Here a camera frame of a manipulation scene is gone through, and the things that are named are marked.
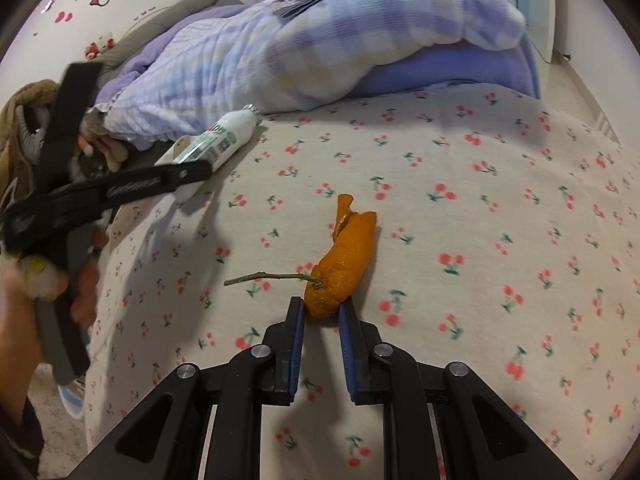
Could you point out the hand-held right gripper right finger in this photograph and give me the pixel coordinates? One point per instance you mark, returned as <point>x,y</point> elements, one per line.
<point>346,350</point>

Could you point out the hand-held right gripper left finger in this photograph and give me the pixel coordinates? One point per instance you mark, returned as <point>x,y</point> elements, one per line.
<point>298,345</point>

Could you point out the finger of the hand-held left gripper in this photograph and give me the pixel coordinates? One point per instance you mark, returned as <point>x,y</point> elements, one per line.
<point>70,110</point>
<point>140,185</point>

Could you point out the orange peel with stem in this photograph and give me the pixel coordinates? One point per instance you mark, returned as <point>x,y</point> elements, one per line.
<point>345,260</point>

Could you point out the white green tube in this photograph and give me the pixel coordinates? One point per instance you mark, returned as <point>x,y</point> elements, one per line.
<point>225,135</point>

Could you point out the white waste bin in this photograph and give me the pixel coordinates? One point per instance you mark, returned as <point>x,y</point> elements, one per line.
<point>70,400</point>

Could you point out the person's left hand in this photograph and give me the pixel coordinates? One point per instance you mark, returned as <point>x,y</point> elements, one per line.
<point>20,330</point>

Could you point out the pink plush toy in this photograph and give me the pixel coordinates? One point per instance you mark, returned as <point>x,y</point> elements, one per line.
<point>107,152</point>

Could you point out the grey plastic rack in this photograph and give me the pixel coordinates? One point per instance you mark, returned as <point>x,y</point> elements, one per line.
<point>31,135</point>

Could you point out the brown towel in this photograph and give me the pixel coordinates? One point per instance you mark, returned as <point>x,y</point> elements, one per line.
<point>20,110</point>

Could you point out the white yellow fluffy charm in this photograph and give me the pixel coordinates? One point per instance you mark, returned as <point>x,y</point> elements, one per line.
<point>42,275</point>

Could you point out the small red white plush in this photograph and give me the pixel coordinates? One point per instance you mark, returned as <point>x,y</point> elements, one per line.
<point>100,46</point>

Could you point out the cherry print bed sheet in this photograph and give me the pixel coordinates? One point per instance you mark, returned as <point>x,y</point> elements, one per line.
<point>475,260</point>

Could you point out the plaid purple quilt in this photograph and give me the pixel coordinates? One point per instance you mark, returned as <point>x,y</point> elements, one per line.
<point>280,60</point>

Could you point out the purple blanket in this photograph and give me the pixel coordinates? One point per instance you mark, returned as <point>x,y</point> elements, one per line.
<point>450,67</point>

